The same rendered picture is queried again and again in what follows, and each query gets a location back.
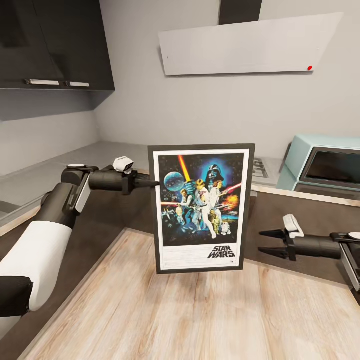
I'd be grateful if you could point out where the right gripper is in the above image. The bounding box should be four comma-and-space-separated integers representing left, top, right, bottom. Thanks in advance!
258, 228, 322, 262

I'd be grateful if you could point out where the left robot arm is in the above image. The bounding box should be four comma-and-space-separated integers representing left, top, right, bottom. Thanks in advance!
0, 156, 160, 340

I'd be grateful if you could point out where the poster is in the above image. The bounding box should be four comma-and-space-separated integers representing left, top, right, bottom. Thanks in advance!
148, 143, 256, 275

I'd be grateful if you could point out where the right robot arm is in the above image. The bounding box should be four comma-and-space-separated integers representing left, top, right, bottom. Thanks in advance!
258, 214, 360, 296

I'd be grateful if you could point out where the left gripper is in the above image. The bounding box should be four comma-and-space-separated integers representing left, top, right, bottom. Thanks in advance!
103, 170, 160, 196

